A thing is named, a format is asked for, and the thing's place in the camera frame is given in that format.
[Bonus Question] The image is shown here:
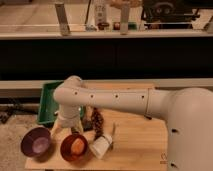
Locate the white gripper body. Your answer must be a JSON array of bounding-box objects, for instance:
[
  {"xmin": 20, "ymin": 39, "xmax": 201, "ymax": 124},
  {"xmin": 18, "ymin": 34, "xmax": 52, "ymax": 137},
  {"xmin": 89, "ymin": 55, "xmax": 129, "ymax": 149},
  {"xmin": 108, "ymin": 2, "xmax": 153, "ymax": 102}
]
[{"xmin": 52, "ymin": 116, "xmax": 83, "ymax": 135}]

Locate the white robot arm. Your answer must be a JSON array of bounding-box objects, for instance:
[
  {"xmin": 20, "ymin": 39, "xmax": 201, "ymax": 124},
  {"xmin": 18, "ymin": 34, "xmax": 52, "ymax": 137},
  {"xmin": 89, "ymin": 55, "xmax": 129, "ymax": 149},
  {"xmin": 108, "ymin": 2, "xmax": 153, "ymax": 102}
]
[{"xmin": 53, "ymin": 76, "xmax": 213, "ymax": 171}]

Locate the green plastic tray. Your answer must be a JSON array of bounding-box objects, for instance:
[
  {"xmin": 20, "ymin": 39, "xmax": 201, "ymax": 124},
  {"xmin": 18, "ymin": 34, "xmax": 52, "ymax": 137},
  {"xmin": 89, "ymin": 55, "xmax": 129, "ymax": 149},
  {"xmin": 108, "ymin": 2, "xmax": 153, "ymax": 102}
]
[{"xmin": 36, "ymin": 79, "xmax": 85, "ymax": 127}]

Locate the metal post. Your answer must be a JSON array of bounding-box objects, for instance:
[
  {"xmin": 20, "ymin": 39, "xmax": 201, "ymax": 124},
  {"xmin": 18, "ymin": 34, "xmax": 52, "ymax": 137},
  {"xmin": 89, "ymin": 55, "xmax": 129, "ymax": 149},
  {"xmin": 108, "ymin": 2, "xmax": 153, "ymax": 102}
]
[
  {"xmin": 55, "ymin": 3, "xmax": 70, "ymax": 36},
  {"xmin": 120, "ymin": 1, "xmax": 130, "ymax": 35}
]

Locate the purple bowl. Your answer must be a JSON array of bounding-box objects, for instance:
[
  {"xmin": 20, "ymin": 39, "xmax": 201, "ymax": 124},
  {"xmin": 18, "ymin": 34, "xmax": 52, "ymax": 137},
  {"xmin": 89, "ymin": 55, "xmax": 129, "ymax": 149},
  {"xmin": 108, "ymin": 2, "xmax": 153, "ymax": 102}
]
[{"xmin": 20, "ymin": 127, "xmax": 51, "ymax": 157}]

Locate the right metal post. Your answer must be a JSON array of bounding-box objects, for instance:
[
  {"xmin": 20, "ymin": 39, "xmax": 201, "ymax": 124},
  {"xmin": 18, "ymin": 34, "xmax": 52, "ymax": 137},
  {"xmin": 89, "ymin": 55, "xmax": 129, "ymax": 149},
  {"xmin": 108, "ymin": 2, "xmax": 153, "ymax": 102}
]
[{"xmin": 120, "ymin": 1, "xmax": 130, "ymax": 35}]

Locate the black machine on shelf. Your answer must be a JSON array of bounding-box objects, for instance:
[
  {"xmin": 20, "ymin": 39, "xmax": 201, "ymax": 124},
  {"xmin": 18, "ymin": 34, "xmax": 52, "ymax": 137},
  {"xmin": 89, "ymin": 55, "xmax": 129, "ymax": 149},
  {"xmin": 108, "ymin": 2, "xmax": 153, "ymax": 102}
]
[{"xmin": 141, "ymin": 0, "xmax": 200, "ymax": 29}]

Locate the white cup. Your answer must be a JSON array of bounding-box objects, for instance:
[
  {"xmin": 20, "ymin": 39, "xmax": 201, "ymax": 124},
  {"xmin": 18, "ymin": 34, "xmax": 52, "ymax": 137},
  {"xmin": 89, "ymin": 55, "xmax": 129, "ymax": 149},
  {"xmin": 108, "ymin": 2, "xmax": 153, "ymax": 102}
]
[{"xmin": 89, "ymin": 134, "xmax": 112, "ymax": 159}]

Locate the left metal post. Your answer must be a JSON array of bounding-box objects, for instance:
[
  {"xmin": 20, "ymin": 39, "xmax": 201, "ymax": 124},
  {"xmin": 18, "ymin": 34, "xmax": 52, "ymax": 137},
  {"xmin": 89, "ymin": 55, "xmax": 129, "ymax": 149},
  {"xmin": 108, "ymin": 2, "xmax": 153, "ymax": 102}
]
[{"xmin": 55, "ymin": 3, "xmax": 70, "ymax": 36}]

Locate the brown braided object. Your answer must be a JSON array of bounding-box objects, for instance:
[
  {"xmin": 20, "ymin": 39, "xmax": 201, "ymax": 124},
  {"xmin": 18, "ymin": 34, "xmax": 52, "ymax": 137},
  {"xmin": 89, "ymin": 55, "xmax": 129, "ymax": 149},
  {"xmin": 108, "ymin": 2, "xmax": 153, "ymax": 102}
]
[{"xmin": 91, "ymin": 108, "xmax": 104, "ymax": 139}]

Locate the red bowl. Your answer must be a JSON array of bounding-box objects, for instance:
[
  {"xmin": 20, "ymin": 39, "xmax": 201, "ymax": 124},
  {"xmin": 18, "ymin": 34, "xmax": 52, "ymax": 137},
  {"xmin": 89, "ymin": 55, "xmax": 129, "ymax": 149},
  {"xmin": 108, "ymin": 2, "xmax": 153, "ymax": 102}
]
[{"xmin": 60, "ymin": 134, "xmax": 88, "ymax": 162}]

